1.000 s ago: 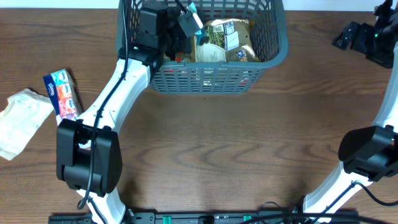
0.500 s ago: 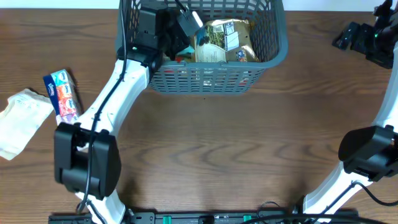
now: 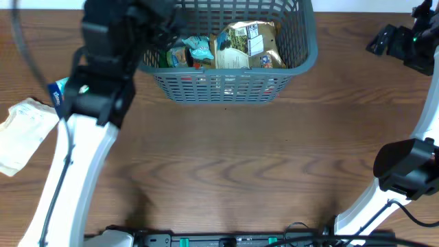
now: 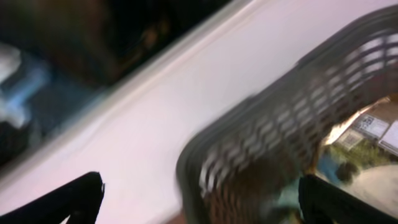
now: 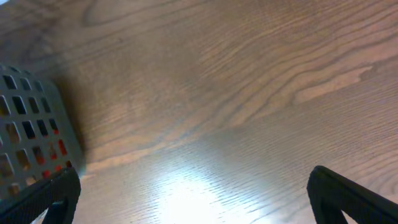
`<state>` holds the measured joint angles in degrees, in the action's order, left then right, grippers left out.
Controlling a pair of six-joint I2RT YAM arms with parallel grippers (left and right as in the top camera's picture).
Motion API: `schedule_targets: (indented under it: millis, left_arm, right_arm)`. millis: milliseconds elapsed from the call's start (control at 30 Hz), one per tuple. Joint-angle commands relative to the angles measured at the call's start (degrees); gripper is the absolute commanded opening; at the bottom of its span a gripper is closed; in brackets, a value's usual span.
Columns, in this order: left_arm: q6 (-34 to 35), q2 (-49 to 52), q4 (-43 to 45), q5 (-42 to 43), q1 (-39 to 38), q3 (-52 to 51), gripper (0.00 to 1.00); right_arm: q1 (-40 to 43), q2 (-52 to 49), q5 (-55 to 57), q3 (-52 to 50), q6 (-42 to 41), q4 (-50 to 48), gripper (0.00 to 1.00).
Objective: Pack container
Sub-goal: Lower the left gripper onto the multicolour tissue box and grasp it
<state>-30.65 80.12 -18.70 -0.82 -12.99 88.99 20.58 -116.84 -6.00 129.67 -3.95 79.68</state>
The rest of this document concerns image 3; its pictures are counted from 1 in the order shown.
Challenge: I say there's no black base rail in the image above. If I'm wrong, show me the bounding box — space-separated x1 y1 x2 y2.
101 226 397 247

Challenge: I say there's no gold foil food bag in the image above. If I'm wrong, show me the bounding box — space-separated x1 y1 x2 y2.
210 21 286 69

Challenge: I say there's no grey plastic lattice basket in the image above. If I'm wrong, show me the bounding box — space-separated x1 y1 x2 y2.
139 0 318 104

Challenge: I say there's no green snack packet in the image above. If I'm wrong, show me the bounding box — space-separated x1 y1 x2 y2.
182 36 214 60

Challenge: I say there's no green lid jar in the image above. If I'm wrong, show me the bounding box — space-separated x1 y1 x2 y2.
159 47 193 68

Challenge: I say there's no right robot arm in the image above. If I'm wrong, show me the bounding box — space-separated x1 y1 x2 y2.
320 0 438 246

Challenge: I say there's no colourful tissue multipack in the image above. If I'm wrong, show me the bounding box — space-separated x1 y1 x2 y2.
47 77 89 121

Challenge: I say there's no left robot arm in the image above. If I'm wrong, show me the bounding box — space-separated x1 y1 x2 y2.
20 0 185 246

